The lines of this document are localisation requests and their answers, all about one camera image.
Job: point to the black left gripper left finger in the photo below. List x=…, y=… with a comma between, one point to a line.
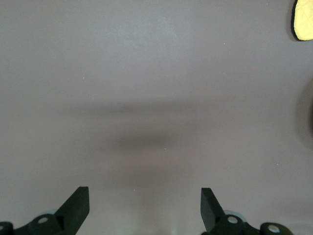
x=71, y=213

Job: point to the yellow quilted oven mitt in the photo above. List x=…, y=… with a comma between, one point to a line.
x=304, y=22

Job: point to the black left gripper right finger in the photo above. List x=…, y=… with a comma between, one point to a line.
x=212, y=215

